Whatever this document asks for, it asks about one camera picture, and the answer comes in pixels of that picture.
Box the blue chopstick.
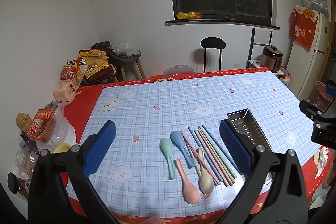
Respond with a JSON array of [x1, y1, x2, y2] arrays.
[[187, 126, 225, 185], [203, 124, 243, 175]]

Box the glass jar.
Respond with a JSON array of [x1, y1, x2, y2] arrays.
[[14, 147, 40, 178]]

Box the blue spoon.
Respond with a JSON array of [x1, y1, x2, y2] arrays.
[[170, 130, 195, 169]]

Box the clear plastic lid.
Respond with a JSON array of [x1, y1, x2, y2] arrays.
[[164, 64, 196, 76]]

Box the white shelf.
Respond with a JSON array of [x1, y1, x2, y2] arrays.
[[247, 59, 292, 80]]

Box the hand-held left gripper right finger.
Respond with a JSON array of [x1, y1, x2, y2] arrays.
[[218, 119, 308, 224]]

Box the stainless steel utensil tray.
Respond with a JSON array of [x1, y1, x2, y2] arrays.
[[226, 109, 276, 189]]

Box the brown rice cooker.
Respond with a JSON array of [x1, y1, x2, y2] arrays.
[[262, 45, 284, 73]]

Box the pink spoon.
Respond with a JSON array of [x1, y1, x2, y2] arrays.
[[175, 158, 201, 205]]

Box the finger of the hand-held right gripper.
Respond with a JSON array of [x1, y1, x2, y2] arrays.
[[325, 79, 336, 102], [299, 99, 336, 130]]

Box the black round stool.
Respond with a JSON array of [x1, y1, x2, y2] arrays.
[[201, 37, 226, 73]]

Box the white refrigerator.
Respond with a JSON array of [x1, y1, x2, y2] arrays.
[[297, 10, 332, 101]]

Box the pink snack bag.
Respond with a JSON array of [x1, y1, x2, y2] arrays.
[[52, 80, 82, 107]]

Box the blue plaid table mat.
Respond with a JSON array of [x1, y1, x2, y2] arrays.
[[66, 69, 327, 214]]

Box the red hanging cloth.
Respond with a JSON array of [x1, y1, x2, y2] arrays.
[[289, 5, 319, 51]]

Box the pink chopstick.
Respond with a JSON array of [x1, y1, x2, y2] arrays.
[[180, 129, 221, 186], [196, 129, 234, 186]]

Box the black window sill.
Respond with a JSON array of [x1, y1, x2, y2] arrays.
[[165, 18, 281, 30]]

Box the yellow snack packet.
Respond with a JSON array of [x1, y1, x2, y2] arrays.
[[176, 12, 203, 20]]

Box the black lid jar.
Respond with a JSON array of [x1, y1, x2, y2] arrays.
[[7, 172, 30, 199]]

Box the clear plastic bag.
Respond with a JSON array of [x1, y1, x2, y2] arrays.
[[112, 42, 137, 56]]

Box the yellow rim white mug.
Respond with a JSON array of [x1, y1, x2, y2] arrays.
[[53, 143, 71, 153]]

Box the brown bottle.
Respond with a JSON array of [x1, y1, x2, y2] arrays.
[[16, 112, 33, 132]]

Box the dark round stool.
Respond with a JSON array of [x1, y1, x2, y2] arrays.
[[91, 40, 146, 81]]

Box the green spoon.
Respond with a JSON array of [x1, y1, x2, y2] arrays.
[[159, 137, 176, 180]]

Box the brown trash bin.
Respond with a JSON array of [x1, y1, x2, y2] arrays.
[[308, 81, 334, 113]]

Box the crumpled plastic bag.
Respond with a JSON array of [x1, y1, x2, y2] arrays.
[[311, 0, 330, 14]]

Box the orange snack bag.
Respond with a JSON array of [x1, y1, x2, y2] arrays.
[[60, 58, 82, 81]]

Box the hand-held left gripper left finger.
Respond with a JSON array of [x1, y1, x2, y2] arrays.
[[28, 120, 120, 224]]

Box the beige spoon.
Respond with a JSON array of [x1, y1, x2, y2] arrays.
[[196, 147, 215, 194]]

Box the green chopstick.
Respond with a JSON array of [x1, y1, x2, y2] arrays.
[[198, 126, 237, 179], [194, 130, 229, 186]]

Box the red label snack jar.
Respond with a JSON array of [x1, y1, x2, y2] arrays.
[[26, 101, 59, 143]]

